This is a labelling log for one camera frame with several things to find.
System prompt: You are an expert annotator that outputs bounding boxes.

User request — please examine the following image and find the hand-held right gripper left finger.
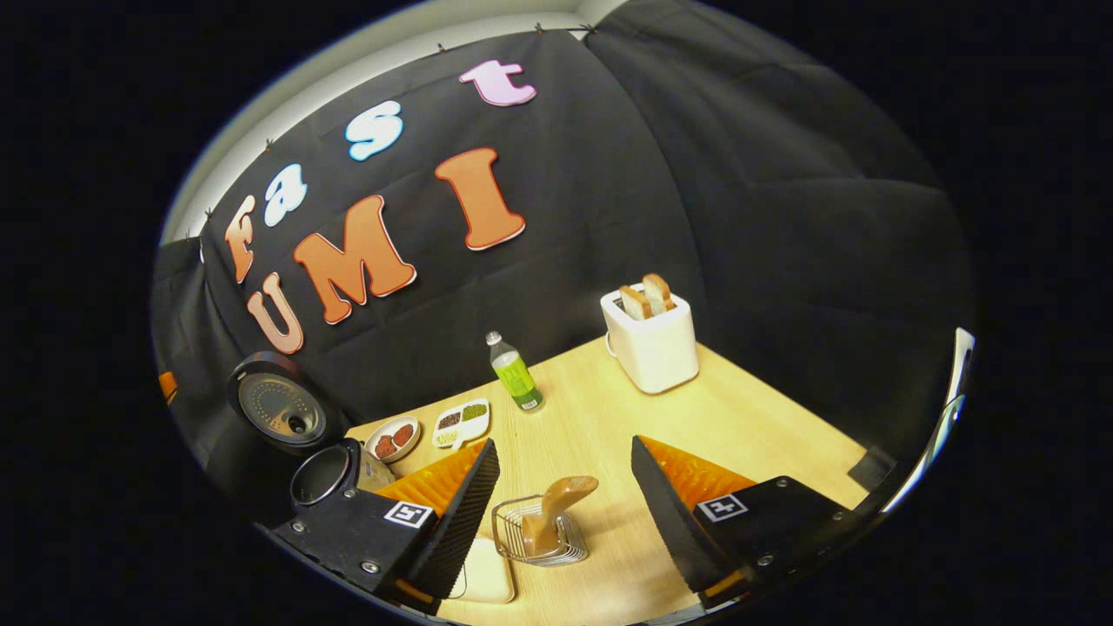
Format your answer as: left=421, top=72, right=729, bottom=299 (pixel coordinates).
left=257, top=437, right=502, bottom=616

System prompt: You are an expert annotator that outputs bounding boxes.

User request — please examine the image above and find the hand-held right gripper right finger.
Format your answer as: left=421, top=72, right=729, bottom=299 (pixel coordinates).
left=631, top=435, right=870, bottom=611

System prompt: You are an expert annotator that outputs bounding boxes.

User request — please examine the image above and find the white dish of rice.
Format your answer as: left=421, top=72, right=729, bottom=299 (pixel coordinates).
left=448, top=537, right=517, bottom=605

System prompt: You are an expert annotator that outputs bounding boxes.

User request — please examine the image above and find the dark grey rice cooker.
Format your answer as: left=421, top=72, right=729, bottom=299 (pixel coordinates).
left=228, top=350, right=397, bottom=514

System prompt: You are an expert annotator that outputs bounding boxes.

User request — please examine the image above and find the round white plate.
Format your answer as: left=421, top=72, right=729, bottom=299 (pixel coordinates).
left=365, top=416, right=422, bottom=464

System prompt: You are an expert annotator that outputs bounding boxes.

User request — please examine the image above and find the divided white grain tray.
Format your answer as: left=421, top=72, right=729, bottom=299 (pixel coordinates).
left=432, top=398, right=491, bottom=450

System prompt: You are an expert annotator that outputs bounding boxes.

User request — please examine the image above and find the clear bottle with green label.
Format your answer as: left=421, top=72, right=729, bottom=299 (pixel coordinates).
left=485, top=330, right=544, bottom=413

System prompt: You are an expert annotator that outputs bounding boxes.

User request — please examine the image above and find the white toaster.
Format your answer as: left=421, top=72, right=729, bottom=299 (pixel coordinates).
left=600, top=283, right=700, bottom=395

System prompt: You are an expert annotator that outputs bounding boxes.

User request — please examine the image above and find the black backdrop cloth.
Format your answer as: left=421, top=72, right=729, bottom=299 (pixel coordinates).
left=150, top=0, right=975, bottom=523

